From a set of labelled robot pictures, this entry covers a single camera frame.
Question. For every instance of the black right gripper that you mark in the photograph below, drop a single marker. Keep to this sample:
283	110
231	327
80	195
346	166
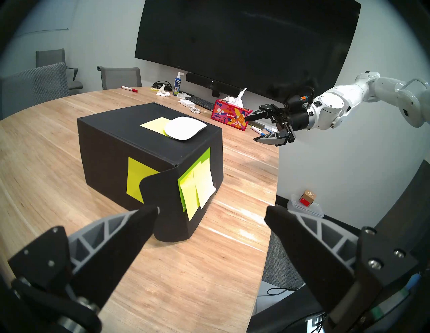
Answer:
297	120

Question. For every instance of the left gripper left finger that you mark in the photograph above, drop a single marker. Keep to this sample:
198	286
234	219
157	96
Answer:
117	248

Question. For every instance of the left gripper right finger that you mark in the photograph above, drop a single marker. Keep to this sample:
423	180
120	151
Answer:
309	255

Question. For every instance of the white computer mouse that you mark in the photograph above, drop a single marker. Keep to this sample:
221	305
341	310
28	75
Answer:
184	129

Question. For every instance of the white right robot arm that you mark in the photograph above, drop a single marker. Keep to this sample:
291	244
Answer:
339	100

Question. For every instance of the white tissue in box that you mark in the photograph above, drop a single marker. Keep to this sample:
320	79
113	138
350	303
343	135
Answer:
237	100

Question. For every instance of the colourful red tissue box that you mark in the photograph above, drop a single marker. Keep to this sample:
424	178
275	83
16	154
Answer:
228	114

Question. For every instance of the black cardboard box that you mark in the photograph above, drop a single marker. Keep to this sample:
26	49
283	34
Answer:
111	151

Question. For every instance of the black eraser block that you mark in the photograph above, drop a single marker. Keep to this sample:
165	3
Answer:
257	125

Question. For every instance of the clear plastic container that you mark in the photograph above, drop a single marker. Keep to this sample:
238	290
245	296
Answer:
312	211

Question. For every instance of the small brown carton red label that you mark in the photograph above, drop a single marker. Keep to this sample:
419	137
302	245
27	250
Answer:
307	198

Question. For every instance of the lime green sticky note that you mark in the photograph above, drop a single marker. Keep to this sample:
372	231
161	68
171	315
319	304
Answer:
205	155

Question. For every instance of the black keyboard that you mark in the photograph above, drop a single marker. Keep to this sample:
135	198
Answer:
201	102

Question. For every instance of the chartreuse sticky note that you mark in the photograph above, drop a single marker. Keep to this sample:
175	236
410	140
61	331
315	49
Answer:
134	178

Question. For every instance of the white power adapter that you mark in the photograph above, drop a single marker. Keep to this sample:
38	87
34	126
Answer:
186	102

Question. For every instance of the pale yellow sticky note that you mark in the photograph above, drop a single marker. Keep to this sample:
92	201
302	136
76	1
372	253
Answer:
205	184
154	125

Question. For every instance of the flat white tissue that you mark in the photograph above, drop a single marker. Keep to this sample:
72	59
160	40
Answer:
183	95

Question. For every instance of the whiteboard cleaner spray bottle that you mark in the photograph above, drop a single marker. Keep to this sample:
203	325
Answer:
177	86

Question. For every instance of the crumpled white tissue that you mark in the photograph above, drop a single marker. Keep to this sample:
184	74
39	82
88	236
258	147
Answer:
162	92

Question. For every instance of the red whiteboard marker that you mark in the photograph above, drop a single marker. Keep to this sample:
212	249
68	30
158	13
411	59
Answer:
129	89

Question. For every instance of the grey fabric chair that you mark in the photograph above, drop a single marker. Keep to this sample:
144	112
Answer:
121	79

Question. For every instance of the grey ribbed mesh chair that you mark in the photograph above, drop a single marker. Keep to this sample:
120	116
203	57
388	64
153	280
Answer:
33	87

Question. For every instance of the grey office chair with armrests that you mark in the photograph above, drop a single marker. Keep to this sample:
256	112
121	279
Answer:
53	58

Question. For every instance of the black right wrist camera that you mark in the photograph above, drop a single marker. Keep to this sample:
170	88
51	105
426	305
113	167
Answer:
295	101

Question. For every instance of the large black wall screen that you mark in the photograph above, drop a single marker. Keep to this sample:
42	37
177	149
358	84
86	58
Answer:
235	40

